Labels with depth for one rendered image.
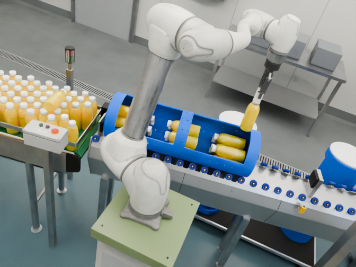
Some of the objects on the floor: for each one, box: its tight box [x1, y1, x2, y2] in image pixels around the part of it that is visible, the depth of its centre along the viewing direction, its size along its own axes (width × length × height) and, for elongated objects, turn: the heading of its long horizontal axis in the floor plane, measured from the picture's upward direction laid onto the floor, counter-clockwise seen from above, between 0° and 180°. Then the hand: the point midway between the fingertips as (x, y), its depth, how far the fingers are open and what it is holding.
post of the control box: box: [42, 149, 57, 248], centre depth 197 cm, size 4×4×100 cm
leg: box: [106, 178, 114, 208], centre depth 237 cm, size 6×6×63 cm
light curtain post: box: [313, 220, 356, 267], centre depth 171 cm, size 6×6×170 cm
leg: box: [216, 216, 250, 267], centre depth 224 cm, size 6×6×63 cm
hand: (258, 96), depth 160 cm, fingers closed on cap, 4 cm apart
